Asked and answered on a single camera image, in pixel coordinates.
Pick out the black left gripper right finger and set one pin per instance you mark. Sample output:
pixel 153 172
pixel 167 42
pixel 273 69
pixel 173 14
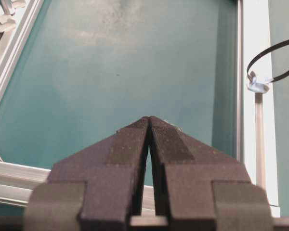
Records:
pixel 202 189

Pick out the aluminium extrusion rectangular frame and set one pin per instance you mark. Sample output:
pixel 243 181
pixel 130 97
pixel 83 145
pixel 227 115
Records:
pixel 90 67

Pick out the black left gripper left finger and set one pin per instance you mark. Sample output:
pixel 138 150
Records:
pixel 96 189

